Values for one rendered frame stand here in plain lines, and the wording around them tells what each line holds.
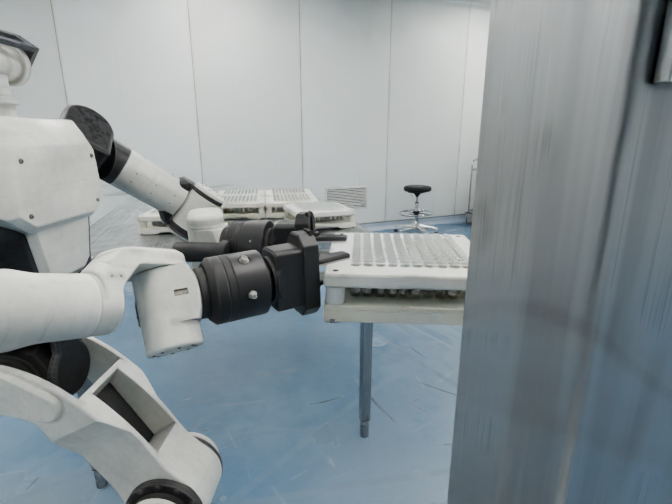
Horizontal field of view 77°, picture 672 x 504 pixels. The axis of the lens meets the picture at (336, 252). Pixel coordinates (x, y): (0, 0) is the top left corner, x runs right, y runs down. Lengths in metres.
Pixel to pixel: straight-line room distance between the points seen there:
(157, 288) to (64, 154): 0.35
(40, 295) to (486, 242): 0.38
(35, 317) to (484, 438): 0.37
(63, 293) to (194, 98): 4.57
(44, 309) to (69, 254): 0.39
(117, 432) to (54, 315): 0.45
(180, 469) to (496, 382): 0.79
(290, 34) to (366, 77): 1.04
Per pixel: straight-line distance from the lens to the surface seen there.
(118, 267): 0.49
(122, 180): 1.02
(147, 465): 0.90
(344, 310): 0.58
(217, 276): 0.53
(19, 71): 0.87
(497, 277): 0.16
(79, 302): 0.46
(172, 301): 0.53
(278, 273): 0.56
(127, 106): 4.93
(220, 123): 4.99
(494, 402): 0.18
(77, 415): 0.86
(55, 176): 0.79
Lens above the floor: 1.24
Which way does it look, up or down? 16 degrees down
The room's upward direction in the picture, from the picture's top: straight up
